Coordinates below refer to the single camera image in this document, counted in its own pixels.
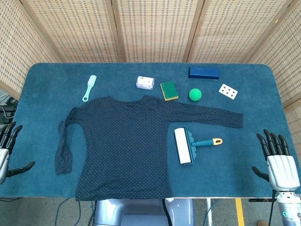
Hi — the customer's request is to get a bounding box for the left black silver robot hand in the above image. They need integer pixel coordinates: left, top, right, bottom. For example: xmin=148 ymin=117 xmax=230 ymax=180
xmin=0 ymin=121 xmax=36 ymax=185

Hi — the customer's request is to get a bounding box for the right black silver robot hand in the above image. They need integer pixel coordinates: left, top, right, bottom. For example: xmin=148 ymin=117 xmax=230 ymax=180
xmin=251 ymin=129 xmax=301 ymax=192

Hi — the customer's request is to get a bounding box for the teal lint roller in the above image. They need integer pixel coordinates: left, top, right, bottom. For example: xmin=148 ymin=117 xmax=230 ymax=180
xmin=174 ymin=127 xmax=223 ymax=166

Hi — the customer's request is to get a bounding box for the dark blue dotted shirt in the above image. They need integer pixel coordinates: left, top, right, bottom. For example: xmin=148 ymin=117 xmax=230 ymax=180
xmin=54 ymin=95 xmax=244 ymax=202

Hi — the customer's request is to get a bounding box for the blue carpet table cover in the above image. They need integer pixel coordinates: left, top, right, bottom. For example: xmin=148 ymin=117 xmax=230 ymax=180
xmin=0 ymin=62 xmax=301 ymax=199

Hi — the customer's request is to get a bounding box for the white table leg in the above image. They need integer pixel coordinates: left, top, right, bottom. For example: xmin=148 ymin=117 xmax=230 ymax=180
xmin=205 ymin=198 xmax=213 ymax=226

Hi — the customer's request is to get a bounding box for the playing card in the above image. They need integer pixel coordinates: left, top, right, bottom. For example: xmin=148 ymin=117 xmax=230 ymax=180
xmin=218 ymin=83 xmax=238 ymax=100

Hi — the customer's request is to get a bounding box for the green ball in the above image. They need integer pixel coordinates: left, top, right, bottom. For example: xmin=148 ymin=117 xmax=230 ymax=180
xmin=188 ymin=88 xmax=203 ymax=102

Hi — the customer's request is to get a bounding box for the dark blue rectangular box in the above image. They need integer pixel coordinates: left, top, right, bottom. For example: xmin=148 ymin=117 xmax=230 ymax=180
xmin=188 ymin=66 xmax=221 ymax=82

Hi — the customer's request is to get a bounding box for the green yellow sponge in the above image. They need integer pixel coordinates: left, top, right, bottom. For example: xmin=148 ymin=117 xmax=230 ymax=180
xmin=160 ymin=81 xmax=179 ymax=102

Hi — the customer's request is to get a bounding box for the silver robot torso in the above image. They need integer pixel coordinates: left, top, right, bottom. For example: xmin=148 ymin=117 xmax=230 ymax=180
xmin=93 ymin=197 xmax=196 ymax=226

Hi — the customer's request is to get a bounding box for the clear plastic floss box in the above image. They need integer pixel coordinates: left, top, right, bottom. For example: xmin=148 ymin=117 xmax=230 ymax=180
xmin=135 ymin=75 xmax=155 ymax=90

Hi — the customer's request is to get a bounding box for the woven bamboo folding screen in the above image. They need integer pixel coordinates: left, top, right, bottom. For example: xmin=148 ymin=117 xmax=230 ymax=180
xmin=0 ymin=0 xmax=301 ymax=156

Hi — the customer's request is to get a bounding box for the black cable bundle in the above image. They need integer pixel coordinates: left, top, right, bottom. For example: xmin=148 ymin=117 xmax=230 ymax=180
xmin=0 ymin=93 xmax=18 ymax=125

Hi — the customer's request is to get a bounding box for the blue cable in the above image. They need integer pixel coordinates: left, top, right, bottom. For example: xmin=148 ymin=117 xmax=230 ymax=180
xmin=54 ymin=198 xmax=82 ymax=226

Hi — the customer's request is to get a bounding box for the light green brush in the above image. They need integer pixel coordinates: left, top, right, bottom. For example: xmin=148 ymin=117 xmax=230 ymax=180
xmin=82 ymin=74 xmax=97 ymax=103

